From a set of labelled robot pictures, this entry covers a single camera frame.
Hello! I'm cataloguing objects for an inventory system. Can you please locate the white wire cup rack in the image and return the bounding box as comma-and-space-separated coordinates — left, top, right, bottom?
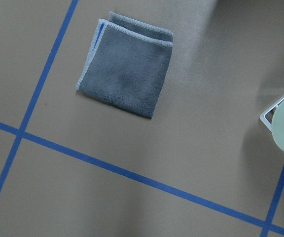
259, 83, 284, 166

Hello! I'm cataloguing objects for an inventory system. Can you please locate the folded grey cloth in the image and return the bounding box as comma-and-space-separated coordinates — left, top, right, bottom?
76, 12, 173, 119

